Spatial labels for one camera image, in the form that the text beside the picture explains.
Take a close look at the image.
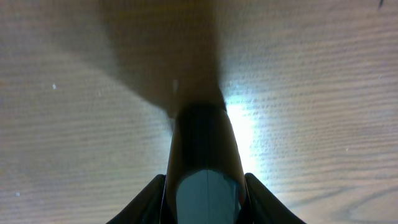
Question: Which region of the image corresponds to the black bottle white cap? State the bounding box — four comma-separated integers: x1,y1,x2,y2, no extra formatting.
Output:
160,103,253,224

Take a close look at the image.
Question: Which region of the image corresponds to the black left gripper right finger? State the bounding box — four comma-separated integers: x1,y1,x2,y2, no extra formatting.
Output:
245,173,305,224

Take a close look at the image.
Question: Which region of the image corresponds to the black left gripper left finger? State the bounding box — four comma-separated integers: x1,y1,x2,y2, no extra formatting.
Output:
106,174,165,224

